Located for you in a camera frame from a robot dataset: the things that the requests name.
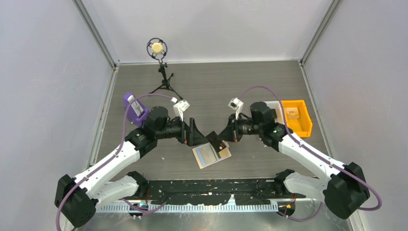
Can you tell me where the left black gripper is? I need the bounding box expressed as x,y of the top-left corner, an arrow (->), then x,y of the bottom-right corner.
155,114 -> 207,146

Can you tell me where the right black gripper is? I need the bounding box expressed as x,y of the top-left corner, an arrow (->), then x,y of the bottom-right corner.
217,113 -> 263,142

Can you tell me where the beige leather card holder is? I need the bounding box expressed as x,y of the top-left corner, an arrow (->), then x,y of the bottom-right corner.
192,141 -> 231,169

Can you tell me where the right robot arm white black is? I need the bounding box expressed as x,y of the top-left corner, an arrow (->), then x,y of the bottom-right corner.
217,98 -> 370,219

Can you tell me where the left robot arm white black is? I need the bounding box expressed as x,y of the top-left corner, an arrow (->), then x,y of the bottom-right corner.
54,106 -> 208,230

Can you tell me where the white plastic bin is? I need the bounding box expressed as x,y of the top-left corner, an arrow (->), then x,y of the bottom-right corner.
263,101 -> 285,125

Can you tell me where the purple metronome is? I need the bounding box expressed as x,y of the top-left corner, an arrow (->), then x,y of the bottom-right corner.
123,92 -> 150,127

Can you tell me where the orange plastic bin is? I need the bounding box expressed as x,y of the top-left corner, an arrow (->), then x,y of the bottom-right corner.
282,100 -> 313,138

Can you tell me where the black microphone on tripod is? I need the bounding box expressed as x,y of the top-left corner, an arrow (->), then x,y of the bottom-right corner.
146,38 -> 183,100

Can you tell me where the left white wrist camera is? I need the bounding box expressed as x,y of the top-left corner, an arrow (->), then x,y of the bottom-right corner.
173,100 -> 190,122

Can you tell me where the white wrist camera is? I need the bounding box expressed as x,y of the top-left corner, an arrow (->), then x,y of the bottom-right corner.
228,97 -> 243,120
173,100 -> 190,122

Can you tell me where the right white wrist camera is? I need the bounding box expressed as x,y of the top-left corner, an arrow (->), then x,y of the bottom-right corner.
228,97 -> 243,120

